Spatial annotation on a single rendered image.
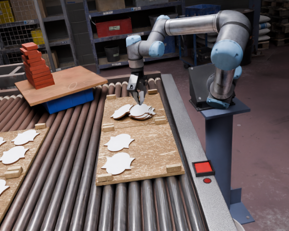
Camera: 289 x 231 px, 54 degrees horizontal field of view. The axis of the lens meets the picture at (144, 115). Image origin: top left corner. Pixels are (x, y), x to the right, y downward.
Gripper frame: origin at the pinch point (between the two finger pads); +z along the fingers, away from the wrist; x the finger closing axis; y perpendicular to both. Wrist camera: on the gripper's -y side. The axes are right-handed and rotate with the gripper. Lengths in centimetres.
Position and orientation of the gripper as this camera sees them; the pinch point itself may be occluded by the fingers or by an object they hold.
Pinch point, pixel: (139, 103)
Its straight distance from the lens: 152.4
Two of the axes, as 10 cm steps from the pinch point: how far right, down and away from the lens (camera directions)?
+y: 2.8, -4.7, 8.4
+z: 1.0, 8.8, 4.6
